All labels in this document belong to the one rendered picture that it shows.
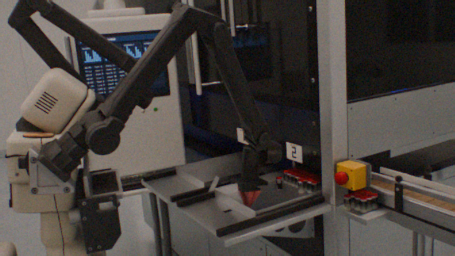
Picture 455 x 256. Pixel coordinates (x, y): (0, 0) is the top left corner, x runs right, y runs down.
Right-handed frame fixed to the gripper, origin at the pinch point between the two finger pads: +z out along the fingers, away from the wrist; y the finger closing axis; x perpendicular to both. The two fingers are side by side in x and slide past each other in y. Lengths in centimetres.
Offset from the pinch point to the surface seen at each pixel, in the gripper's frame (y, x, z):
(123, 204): 43, 262, 84
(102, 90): -24, 91, -29
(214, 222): -10.2, 1.9, 4.2
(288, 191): 21.8, 7.6, -1.8
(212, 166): 15, 52, -1
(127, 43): -14, 88, -51
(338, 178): 19.6, -18.1, -13.2
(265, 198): 11.8, 7.2, 0.0
